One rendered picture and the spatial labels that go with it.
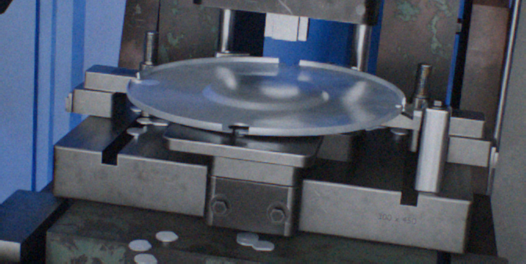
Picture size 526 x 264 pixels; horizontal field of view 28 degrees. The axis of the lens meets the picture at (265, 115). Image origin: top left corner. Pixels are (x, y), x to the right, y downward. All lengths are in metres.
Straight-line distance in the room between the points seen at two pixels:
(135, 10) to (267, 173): 0.50
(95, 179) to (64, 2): 1.33
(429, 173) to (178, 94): 0.27
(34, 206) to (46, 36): 1.38
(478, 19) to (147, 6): 0.46
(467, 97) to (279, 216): 0.46
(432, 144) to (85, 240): 0.36
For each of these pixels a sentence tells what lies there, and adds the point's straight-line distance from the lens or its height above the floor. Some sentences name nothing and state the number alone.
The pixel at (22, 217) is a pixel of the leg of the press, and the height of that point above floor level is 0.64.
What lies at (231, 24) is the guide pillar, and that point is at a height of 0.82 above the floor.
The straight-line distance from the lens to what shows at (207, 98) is 1.07.
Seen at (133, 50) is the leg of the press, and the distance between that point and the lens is 1.50.
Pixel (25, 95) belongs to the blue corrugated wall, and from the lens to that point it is 2.56.
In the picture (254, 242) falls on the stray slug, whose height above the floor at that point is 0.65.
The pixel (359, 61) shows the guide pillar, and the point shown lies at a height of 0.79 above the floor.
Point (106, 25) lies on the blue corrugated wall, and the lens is 2.46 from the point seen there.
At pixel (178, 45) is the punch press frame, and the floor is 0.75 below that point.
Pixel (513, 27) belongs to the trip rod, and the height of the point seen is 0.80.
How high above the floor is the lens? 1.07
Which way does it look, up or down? 16 degrees down
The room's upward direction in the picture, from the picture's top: 5 degrees clockwise
